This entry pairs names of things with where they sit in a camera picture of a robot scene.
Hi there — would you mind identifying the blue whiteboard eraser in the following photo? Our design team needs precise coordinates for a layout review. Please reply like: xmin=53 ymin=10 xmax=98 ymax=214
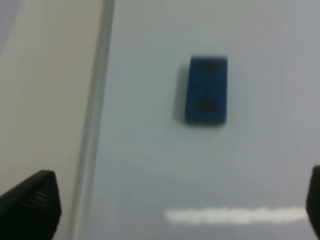
xmin=184 ymin=56 xmax=228 ymax=126

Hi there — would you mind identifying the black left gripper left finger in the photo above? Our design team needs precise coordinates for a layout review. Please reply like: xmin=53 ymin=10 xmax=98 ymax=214
xmin=0 ymin=170 xmax=62 ymax=240

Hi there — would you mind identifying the white aluminium-framed whiteboard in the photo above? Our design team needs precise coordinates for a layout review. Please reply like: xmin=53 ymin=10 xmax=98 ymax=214
xmin=72 ymin=0 xmax=320 ymax=240

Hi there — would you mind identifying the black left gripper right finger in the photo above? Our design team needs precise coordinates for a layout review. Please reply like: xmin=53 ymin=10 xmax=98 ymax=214
xmin=306 ymin=165 xmax=320 ymax=240

